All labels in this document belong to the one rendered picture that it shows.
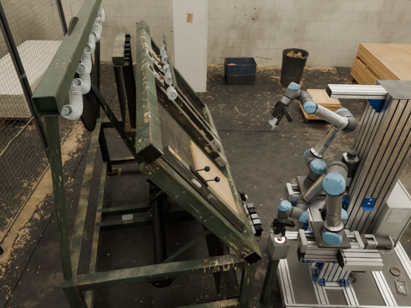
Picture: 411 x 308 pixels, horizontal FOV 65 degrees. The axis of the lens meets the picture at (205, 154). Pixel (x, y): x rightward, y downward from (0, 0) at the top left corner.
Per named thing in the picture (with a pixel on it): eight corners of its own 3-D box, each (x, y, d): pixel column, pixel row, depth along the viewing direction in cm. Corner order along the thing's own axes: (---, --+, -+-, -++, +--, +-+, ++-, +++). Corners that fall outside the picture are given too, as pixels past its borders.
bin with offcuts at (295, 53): (304, 89, 639) (312, 57, 600) (279, 88, 639) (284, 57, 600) (299, 78, 680) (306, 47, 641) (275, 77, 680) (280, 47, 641)
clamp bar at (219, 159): (221, 168, 302) (243, 155, 297) (136, 75, 233) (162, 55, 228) (219, 162, 310) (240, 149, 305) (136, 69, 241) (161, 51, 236)
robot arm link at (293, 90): (303, 87, 222) (293, 82, 219) (295, 101, 226) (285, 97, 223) (299, 85, 229) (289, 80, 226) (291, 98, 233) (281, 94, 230)
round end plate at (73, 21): (96, 152, 226) (70, 38, 178) (88, 153, 225) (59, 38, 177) (105, 99, 288) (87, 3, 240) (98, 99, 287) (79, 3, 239)
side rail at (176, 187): (242, 258, 230) (255, 251, 227) (139, 171, 166) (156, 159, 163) (240, 251, 234) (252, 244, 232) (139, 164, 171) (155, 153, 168)
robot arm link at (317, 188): (337, 150, 193) (295, 195, 227) (334, 160, 185) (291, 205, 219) (354, 161, 192) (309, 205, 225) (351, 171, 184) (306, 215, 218)
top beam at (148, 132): (148, 165, 164) (164, 155, 162) (135, 153, 158) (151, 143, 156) (142, 33, 336) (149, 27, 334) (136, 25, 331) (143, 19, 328)
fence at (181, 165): (240, 227, 248) (244, 224, 247) (163, 153, 193) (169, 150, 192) (238, 222, 252) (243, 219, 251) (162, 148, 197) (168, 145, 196)
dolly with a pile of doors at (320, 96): (335, 125, 533) (342, 104, 508) (303, 124, 533) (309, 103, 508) (325, 107, 582) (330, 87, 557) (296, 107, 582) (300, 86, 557)
